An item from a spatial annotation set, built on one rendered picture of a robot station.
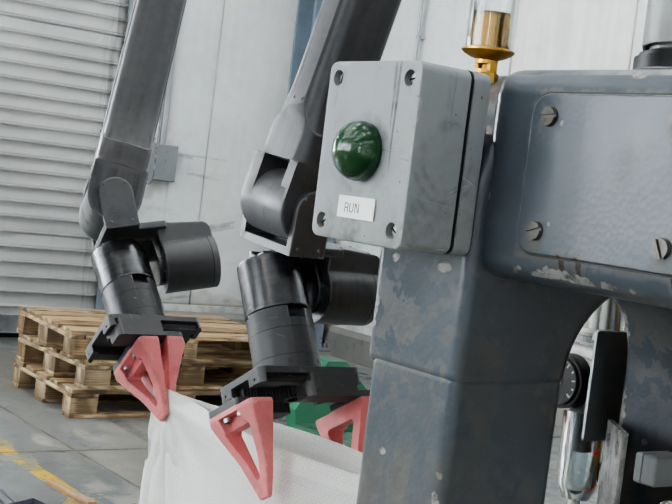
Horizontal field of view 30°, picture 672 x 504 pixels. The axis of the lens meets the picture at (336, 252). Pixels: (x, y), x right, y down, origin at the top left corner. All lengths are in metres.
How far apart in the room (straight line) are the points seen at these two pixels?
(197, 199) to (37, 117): 1.38
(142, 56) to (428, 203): 0.84
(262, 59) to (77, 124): 1.58
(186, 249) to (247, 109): 8.09
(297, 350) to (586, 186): 0.50
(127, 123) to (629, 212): 0.87
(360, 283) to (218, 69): 8.19
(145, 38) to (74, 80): 7.29
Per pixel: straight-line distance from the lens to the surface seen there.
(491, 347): 0.64
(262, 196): 1.05
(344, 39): 1.05
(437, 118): 0.60
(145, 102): 1.38
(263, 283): 1.05
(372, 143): 0.61
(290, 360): 1.03
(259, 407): 0.99
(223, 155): 9.30
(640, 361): 0.82
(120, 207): 1.31
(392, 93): 0.61
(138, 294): 1.27
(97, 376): 6.21
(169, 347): 1.24
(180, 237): 1.33
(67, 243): 8.74
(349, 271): 1.10
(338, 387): 1.04
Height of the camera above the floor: 1.27
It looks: 3 degrees down
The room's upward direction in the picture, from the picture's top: 7 degrees clockwise
